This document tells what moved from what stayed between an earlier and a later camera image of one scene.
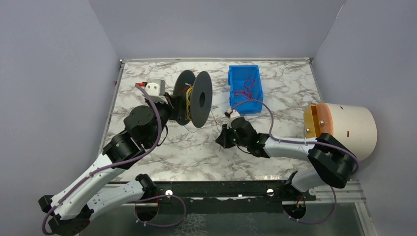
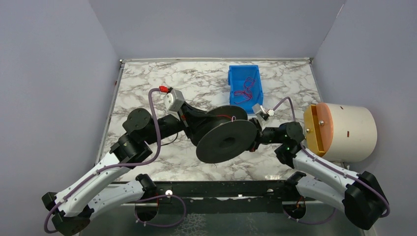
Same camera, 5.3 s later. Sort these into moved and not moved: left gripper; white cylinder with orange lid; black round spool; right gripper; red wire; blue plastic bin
Moved: right gripper; left gripper; black round spool; red wire
Not moved: blue plastic bin; white cylinder with orange lid
